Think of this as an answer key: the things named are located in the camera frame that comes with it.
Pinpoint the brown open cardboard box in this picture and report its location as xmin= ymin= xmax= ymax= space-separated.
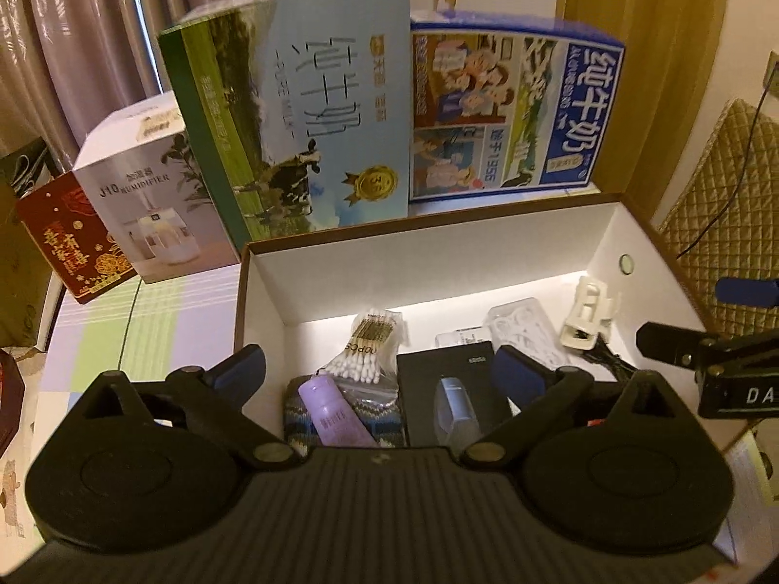
xmin=234 ymin=191 xmax=753 ymax=457

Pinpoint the black shaver box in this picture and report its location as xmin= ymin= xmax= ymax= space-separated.
xmin=397 ymin=342 xmax=512 ymax=456

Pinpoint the bag of cotton swabs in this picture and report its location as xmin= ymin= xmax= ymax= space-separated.
xmin=317 ymin=309 xmax=407 ymax=407

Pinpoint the black cable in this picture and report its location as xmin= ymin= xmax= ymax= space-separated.
xmin=586 ymin=335 xmax=641 ymax=384

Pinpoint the quilted beige chair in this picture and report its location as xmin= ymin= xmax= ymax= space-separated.
xmin=660 ymin=99 xmax=778 ymax=336

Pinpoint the blue milk carton box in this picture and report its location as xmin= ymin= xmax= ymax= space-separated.
xmin=409 ymin=11 xmax=626 ymax=203

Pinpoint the white humidifier box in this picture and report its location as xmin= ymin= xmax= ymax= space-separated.
xmin=74 ymin=91 xmax=238 ymax=283

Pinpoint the green milk carton box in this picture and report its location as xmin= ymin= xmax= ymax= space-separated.
xmin=158 ymin=0 xmax=412 ymax=247

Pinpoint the clear box of floss picks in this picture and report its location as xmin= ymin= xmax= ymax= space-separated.
xmin=483 ymin=298 xmax=569 ymax=369

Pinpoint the knitted patterned pouch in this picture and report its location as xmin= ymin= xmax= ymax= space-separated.
xmin=282 ymin=374 xmax=406 ymax=456

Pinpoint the white digital clock stand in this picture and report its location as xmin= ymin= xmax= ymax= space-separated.
xmin=560 ymin=275 xmax=621 ymax=351

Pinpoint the black power cord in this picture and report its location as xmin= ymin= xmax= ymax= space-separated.
xmin=674 ymin=87 xmax=771 ymax=260

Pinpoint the red gift box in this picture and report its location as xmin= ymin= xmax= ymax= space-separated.
xmin=16 ymin=171 xmax=136 ymax=305

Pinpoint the checked tablecloth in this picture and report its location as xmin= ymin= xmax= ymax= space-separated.
xmin=35 ymin=265 xmax=239 ymax=448

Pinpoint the purple lotion bottle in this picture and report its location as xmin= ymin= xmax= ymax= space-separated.
xmin=298 ymin=374 xmax=378 ymax=448

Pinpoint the curtain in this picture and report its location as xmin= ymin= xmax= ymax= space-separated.
xmin=1 ymin=0 xmax=215 ymax=169

